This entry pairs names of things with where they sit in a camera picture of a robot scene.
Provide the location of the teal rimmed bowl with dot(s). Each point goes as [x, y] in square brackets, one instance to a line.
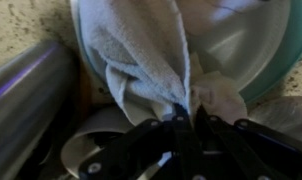
[244, 43]

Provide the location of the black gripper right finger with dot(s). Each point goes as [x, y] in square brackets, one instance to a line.
[257, 150]

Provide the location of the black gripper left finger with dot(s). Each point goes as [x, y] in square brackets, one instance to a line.
[141, 150]

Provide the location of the light blue tea towel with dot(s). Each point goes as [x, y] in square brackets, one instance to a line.
[141, 50]

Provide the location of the stainless steel tumbler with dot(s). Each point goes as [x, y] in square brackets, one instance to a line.
[27, 106]

